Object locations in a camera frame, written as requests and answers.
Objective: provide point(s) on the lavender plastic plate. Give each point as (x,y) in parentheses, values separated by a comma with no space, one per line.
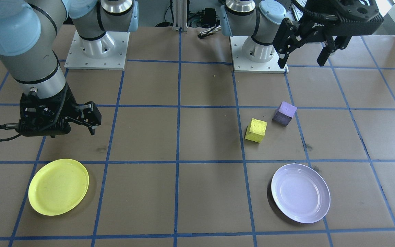
(300,193)

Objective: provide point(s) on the yellow foam block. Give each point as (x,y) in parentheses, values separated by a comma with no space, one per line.
(256,131)

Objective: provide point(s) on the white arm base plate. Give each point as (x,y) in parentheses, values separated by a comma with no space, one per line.
(273,67)
(77,61)

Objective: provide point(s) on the yellow plastic plate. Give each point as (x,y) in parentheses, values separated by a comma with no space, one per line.
(58,187)

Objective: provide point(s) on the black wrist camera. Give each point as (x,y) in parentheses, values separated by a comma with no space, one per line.
(362,25)
(43,130)

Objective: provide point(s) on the small black electronics box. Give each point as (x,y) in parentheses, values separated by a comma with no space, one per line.
(210,15)

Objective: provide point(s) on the purple foam block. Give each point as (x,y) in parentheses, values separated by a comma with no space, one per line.
(284,114)

